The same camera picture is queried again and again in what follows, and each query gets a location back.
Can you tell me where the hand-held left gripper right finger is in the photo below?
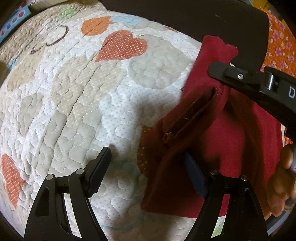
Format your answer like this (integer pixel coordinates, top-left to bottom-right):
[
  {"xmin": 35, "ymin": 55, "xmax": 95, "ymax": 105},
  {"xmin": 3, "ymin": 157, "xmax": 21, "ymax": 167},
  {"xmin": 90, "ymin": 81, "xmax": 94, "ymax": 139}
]
[{"xmin": 185, "ymin": 151, "xmax": 269, "ymax": 241}]

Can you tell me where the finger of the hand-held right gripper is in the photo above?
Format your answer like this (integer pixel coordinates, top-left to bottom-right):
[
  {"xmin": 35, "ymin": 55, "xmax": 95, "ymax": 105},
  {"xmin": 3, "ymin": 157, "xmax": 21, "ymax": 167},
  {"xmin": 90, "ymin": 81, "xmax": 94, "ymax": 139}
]
[{"xmin": 207, "ymin": 61, "xmax": 274, "ymax": 93}]

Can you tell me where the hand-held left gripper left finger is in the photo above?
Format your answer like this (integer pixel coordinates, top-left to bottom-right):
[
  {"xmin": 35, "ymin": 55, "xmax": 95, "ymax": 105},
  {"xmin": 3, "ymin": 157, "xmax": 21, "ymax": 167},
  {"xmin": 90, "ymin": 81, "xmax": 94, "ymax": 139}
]
[{"xmin": 24, "ymin": 146, "xmax": 112, "ymax": 241}]

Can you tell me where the dark red sweater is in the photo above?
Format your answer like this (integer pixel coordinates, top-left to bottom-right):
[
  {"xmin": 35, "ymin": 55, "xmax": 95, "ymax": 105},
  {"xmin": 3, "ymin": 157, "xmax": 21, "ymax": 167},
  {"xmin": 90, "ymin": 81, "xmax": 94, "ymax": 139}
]
[{"xmin": 141, "ymin": 35, "xmax": 284, "ymax": 219}]

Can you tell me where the person's right hand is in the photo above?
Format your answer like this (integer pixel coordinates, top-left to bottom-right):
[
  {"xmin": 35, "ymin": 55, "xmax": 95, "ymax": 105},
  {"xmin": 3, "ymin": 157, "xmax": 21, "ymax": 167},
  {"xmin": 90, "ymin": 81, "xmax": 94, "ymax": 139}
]
[{"xmin": 265, "ymin": 146, "xmax": 296, "ymax": 219}]

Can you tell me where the orange floral cloth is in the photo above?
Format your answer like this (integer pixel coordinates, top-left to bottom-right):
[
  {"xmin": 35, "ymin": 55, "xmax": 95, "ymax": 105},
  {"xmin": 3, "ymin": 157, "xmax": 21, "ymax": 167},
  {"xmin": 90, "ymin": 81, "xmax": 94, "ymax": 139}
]
[{"xmin": 259, "ymin": 10, "xmax": 296, "ymax": 77}]

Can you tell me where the dark brown cloth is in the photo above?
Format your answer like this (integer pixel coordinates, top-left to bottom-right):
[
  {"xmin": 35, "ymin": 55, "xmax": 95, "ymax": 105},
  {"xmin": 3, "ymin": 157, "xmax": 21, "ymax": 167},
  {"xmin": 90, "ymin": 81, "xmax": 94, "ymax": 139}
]
[{"xmin": 102, "ymin": 0, "xmax": 271, "ymax": 71}]

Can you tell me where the quilted heart print blanket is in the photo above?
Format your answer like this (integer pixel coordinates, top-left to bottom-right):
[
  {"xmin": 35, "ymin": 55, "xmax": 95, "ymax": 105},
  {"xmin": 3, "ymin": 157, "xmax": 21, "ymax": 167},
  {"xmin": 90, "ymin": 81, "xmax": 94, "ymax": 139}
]
[{"xmin": 0, "ymin": 0, "xmax": 234, "ymax": 241}]

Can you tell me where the blue printed box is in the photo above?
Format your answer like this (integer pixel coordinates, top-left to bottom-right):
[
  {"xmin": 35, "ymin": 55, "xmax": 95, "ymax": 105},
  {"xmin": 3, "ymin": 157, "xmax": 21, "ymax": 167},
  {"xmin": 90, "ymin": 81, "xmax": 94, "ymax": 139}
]
[{"xmin": 0, "ymin": 5, "xmax": 31, "ymax": 44}]

